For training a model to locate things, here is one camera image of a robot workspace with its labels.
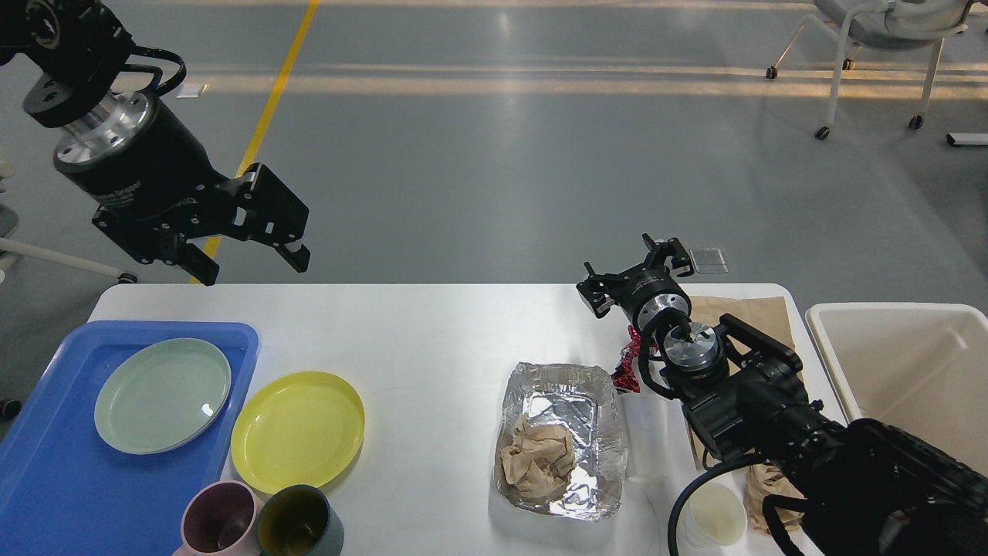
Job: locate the aluminium foil tray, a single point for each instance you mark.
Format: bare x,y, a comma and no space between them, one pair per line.
583,400

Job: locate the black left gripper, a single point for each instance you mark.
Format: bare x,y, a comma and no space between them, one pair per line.
156,189

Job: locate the red snack wrapper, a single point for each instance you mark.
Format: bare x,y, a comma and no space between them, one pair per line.
625,377

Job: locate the floor outlet plate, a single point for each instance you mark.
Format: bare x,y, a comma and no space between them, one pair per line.
191,90
708,261

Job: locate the white object far right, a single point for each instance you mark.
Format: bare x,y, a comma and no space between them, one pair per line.
967,139

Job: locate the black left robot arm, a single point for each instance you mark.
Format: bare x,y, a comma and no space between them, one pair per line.
84,53

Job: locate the floor outlet plate left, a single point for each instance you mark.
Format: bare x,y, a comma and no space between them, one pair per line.
191,90

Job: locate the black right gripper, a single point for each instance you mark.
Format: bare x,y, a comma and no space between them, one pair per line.
647,294

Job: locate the crumpled brown paper ball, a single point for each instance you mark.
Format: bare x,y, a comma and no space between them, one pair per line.
539,461

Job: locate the white paper cup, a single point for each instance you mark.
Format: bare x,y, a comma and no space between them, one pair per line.
713,516

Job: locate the pale green plate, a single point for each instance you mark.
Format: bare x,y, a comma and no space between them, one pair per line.
163,396

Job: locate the dark teal mug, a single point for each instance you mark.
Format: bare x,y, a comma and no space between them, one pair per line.
299,520

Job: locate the brown paper bag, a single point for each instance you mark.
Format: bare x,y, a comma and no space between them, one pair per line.
770,316

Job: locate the floor outlet plate right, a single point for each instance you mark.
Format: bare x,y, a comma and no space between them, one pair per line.
708,261

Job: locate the pink mug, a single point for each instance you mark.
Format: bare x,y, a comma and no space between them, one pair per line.
221,520

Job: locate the blue plastic tray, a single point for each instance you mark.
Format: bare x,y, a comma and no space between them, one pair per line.
64,491

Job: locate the grey office chair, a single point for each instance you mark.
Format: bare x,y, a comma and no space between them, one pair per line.
890,26

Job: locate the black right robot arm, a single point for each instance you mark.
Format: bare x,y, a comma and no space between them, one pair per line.
865,489

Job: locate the white chair base left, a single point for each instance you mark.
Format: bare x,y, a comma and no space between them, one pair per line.
12,251

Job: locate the yellow plate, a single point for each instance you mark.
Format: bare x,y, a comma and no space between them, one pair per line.
306,427

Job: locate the white plastic bin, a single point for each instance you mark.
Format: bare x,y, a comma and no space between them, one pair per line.
918,366

